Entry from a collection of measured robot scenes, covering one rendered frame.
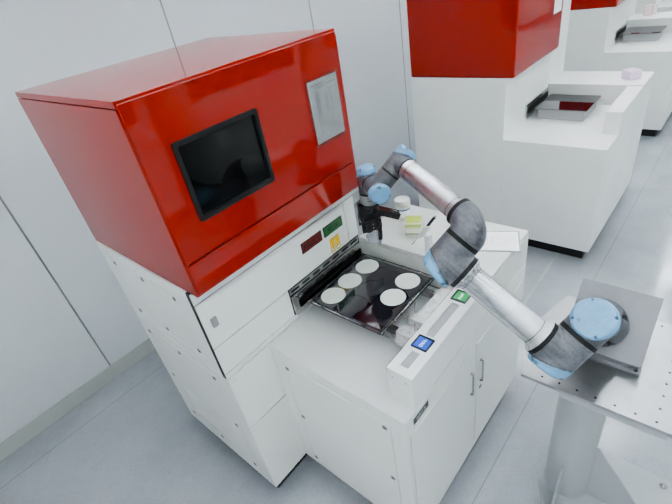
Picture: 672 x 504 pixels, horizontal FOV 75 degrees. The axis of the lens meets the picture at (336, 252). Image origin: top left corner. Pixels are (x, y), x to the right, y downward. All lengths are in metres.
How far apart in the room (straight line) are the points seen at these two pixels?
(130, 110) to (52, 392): 2.27
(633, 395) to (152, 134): 1.52
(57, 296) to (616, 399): 2.68
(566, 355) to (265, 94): 1.16
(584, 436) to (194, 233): 1.52
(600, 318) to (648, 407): 0.31
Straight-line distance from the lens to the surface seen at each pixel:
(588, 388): 1.57
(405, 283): 1.77
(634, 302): 1.62
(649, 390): 1.62
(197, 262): 1.36
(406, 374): 1.36
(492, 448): 2.37
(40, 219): 2.79
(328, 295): 1.77
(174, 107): 1.25
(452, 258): 1.34
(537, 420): 2.48
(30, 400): 3.17
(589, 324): 1.39
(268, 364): 1.80
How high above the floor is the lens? 2.00
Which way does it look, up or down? 33 degrees down
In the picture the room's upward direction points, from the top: 11 degrees counter-clockwise
